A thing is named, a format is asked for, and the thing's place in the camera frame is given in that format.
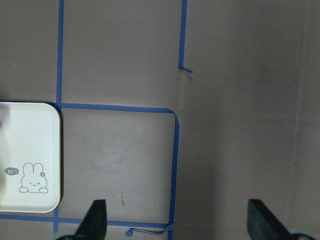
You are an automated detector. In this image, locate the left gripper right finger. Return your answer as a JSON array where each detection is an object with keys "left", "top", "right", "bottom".
[{"left": 246, "top": 199, "right": 291, "bottom": 240}]

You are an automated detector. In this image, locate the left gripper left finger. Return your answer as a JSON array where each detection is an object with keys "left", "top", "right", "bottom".
[{"left": 74, "top": 199, "right": 107, "bottom": 240}]

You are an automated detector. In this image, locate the cream plastic tray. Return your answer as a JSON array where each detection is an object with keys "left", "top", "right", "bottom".
[{"left": 0, "top": 101, "right": 61, "bottom": 213}]

